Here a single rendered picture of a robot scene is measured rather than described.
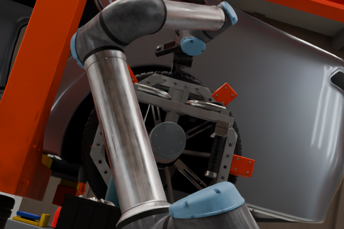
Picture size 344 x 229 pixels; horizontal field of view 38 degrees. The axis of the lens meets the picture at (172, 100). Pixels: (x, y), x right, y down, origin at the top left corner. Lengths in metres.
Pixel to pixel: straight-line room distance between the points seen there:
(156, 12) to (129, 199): 0.50
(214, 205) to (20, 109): 1.11
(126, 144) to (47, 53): 0.87
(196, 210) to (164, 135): 0.84
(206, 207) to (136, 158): 0.26
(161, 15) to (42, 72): 0.74
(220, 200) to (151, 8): 0.57
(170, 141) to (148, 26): 0.60
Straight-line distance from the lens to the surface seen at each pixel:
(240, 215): 1.03
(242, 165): 2.01
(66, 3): 2.07
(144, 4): 1.34
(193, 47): 1.86
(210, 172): 1.75
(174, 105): 1.81
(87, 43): 1.37
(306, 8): 5.28
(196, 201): 1.01
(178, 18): 1.49
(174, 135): 1.83
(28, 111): 1.95
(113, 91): 1.27
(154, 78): 2.02
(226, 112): 1.83
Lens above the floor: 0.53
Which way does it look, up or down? 15 degrees up
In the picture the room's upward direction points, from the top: 15 degrees clockwise
